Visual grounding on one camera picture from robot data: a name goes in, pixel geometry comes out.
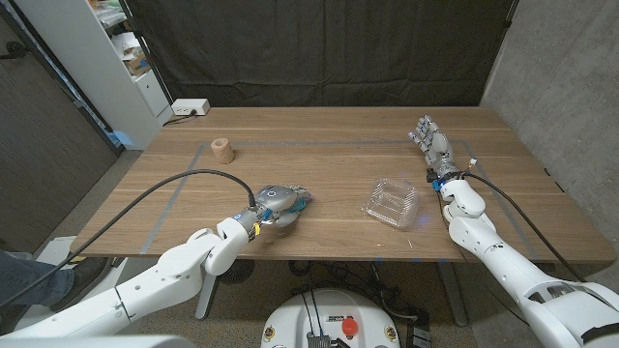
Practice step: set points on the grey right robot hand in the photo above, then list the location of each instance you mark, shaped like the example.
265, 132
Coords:
439, 147

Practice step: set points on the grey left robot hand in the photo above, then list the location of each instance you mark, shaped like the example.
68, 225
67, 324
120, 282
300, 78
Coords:
273, 200

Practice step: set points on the teal toy phone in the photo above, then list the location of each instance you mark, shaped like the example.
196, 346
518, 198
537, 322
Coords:
298, 206

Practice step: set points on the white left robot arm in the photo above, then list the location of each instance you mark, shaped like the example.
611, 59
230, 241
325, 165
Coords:
164, 278

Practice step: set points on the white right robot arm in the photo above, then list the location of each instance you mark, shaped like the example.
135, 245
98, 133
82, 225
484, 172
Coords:
517, 275

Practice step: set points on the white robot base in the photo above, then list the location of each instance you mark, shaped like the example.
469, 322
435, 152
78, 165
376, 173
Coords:
290, 319

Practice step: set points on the clear plastic clamshell container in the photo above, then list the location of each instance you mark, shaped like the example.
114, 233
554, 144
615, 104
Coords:
391, 203

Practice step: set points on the cardboard box with blue tape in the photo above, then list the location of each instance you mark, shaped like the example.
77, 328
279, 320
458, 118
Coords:
136, 63

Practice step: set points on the black round fan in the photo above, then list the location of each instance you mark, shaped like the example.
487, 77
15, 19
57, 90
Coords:
238, 270

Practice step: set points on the grey table leg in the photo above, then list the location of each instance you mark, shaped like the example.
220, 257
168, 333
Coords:
453, 295
205, 302

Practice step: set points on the white power strip box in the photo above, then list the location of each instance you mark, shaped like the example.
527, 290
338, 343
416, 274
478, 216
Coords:
189, 106

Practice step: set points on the red emergency stop button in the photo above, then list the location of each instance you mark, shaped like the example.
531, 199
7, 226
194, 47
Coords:
349, 326

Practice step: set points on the black curtain backdrop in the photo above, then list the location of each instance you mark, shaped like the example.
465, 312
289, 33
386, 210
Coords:
319, 48

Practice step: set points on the black box on floor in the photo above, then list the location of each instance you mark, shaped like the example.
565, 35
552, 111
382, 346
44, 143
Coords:
419, 333

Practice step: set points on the black shoe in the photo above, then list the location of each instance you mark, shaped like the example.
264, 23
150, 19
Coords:
87, 273

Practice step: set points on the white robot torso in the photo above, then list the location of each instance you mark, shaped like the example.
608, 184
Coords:
97, 342

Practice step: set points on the white shelf cabinet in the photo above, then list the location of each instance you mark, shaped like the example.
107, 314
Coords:
92, 63

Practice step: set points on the person's leg in jeans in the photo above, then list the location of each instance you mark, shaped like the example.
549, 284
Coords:
34, 282

